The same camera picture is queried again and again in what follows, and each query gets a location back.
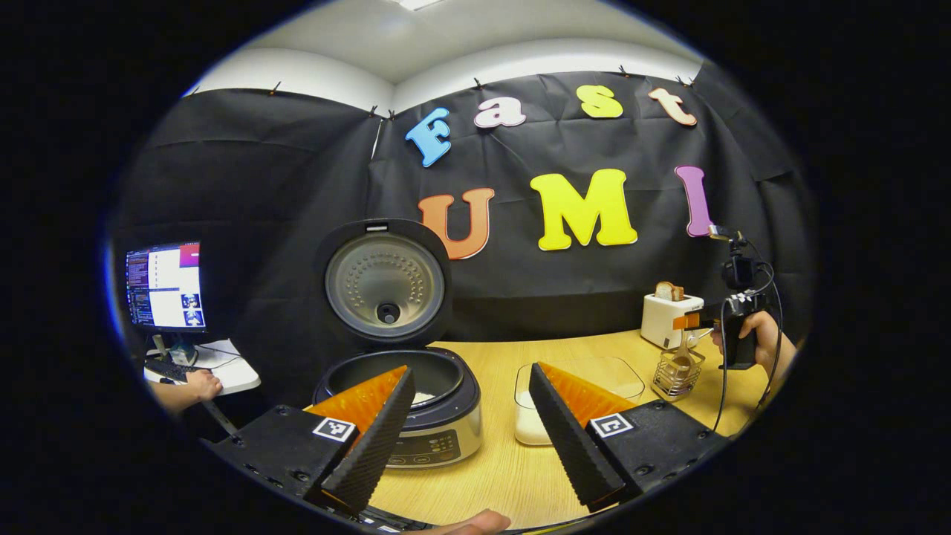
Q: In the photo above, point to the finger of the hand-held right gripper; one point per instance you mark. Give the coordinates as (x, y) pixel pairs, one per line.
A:
(687, 321)

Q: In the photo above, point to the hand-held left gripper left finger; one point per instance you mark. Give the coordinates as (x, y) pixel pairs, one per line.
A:
(379, 438)

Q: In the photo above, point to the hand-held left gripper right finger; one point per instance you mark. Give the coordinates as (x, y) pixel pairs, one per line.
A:
(565, 438)

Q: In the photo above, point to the wooden spoon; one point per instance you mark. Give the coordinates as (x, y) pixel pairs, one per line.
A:
(677, 368)

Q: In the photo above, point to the black and silver rice cooker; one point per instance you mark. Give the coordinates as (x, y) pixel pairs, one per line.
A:
(438, 438)

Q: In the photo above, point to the white rice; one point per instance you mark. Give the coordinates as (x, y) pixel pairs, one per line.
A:
(425, 398)

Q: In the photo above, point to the white toaster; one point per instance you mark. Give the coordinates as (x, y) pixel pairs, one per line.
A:
(657, 319)

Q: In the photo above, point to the bread slice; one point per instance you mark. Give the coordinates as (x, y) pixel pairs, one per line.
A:
(667, 290)

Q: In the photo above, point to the clear plastic container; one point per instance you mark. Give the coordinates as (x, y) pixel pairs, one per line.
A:
(617, 375)

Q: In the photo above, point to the white side table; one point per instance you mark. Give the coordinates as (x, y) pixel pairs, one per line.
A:
(238, 375)

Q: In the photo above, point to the small teal box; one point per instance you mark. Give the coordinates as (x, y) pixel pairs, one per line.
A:
(183, 354)

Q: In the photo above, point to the black keyboard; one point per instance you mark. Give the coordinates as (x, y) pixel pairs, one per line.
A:
(167, 369)

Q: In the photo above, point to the computer monitor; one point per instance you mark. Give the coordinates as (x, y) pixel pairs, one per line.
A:
(167, 286)

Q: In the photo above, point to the ceiling light panel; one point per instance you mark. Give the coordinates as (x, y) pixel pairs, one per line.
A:
(417, 3)

